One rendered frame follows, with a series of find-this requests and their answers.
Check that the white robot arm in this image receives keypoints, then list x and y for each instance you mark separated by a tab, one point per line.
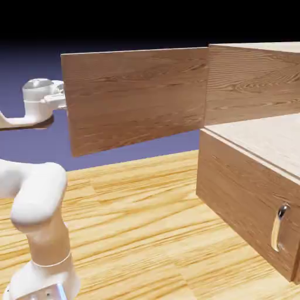
37	192

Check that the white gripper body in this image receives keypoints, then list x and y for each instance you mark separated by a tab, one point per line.
53	100

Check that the wooden cabinet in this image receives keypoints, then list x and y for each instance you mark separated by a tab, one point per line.
253	84

